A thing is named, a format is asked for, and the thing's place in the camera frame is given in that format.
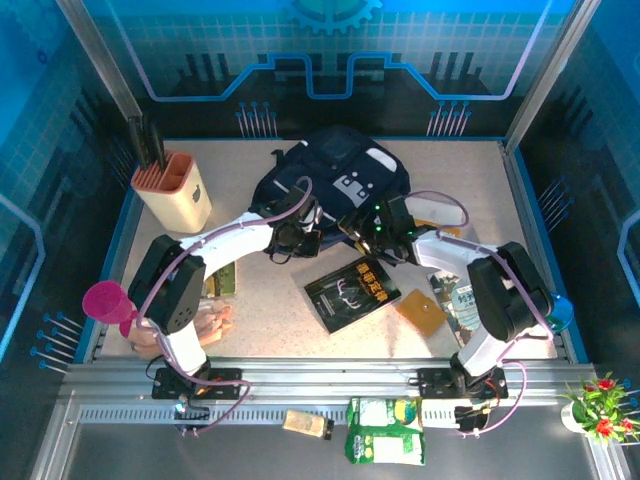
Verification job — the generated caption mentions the orange white notebook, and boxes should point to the orange white notebook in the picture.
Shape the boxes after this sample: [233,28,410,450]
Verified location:
[407,191,469,240]

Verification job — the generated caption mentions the black book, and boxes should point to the black book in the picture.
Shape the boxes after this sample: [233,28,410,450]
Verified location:
[303,256,403,336]

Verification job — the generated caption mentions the navy blue backpack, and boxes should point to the navy blue backpack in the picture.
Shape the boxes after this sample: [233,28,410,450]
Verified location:
[248,124,414,251]

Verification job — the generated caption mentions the green book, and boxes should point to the green book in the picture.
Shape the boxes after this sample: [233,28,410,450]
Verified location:
[202,259,237,300]

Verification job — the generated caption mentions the illustrated picture book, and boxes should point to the illustrated picture book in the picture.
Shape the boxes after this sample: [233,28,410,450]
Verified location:
[427,269,484,346]

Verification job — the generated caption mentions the clear pink pencil pouch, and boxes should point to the clear pink pencil pouch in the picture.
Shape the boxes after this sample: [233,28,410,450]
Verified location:
[192,298,235,347]

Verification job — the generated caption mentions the green snack bag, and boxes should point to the green snack bag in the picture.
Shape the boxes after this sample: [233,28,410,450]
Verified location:
[344,429,426,466]
[346,396,425,432]

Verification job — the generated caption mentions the brown leather wallet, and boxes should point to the brown leather wallet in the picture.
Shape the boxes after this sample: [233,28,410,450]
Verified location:
[394,288,448,337]

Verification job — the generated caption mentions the cream knife holder orange top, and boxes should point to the cream knife holder orange top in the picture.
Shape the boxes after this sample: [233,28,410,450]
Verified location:
[130,152,214,235]

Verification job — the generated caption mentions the yellow sponge block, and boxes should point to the yellow sponge block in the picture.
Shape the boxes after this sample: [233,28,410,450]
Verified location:
[282,408,335,441]

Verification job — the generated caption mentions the blue plastic cup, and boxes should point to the blue plastic cup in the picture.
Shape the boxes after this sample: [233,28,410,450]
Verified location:
[547,292,575,331]

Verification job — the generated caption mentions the pink plastic cup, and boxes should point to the pink plastic cup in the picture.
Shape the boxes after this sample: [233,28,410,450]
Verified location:
[82,280,139,337]

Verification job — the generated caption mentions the small controller board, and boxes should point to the small controller board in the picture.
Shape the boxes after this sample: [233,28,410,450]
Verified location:
[172,399,211,437]
[453,403,490,437]

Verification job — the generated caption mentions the potted plant red flowers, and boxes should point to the potted plant red flowers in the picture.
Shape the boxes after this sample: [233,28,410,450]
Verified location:
[557,372,640,446]

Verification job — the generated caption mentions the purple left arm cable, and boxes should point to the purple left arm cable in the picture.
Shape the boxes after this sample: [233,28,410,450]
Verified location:
[135,175,315,436]

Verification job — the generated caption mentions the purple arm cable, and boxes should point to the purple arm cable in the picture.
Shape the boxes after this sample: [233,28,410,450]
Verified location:
[135,175,315,436]
[405,189,557,439]

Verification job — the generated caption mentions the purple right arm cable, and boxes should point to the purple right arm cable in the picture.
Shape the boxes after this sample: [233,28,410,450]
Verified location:
[405,189,557,439]

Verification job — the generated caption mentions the aluminium frame rail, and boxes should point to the aluminium frame rail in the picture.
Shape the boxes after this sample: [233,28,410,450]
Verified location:
[59,355,601,424]

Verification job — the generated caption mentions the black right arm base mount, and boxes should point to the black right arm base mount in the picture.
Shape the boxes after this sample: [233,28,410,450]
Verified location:
[417,366,509,401]

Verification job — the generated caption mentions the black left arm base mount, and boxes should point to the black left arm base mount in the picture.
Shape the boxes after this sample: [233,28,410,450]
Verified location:
[152,366,244,401]

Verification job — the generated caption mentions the black knife handle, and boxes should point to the black knife handle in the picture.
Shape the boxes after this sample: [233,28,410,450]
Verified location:
[127,115,146,169]
[149,122,167,166]
[142,113,154,166]

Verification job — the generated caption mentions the aluminium frame post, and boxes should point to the aluminium frame post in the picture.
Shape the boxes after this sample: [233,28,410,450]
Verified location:
[54,0,144,119]
[504,0,601,151]

